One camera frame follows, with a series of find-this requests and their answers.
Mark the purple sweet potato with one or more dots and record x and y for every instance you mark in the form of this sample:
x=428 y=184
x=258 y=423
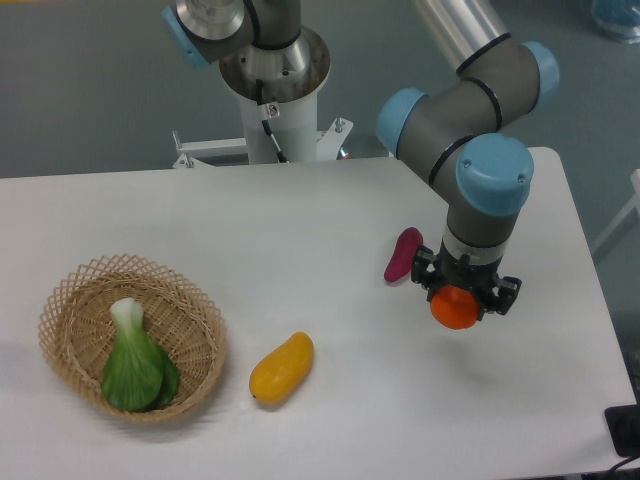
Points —
x=399 y=265

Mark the blue object top right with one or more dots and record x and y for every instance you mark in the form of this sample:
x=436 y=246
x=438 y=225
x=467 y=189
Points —
x=618 y=19

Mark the woven wicker basket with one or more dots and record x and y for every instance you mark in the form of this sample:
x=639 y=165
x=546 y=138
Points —
x=76 y=333

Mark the orange fruit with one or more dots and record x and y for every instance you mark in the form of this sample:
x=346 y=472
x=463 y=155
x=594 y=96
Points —
x=454 y=308

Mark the yellow mango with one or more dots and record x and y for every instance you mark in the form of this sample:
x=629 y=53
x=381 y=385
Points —
x=277 y=376

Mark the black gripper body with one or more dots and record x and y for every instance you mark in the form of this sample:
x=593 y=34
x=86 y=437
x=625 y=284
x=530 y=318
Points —
x=479 y=280

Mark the green bok choy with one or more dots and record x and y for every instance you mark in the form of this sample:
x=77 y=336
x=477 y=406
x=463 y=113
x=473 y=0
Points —
x=139 y=374

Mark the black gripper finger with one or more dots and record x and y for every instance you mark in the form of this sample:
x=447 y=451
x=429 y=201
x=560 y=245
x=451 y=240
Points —
x=497 y=295
x=422 y=262

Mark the black device at table edge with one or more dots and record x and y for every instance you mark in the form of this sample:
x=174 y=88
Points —
x=623 y=426

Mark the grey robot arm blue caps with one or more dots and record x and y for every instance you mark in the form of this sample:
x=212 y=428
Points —
x=453 y=140

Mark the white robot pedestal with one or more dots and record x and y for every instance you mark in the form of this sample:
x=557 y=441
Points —
x=277 y=94

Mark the white frame at right edge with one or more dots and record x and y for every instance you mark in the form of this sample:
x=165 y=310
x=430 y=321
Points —
x=619 y=226

